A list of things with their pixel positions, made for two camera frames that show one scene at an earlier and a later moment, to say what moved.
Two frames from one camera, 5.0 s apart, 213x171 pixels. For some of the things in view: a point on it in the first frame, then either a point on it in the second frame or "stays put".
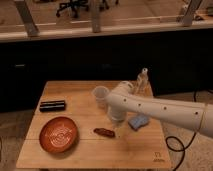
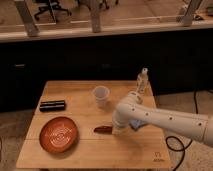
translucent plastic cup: (101, 93) stays put
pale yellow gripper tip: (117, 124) stays put
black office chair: (74, 5) to (52, 6)
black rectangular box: (52, 106) stays put
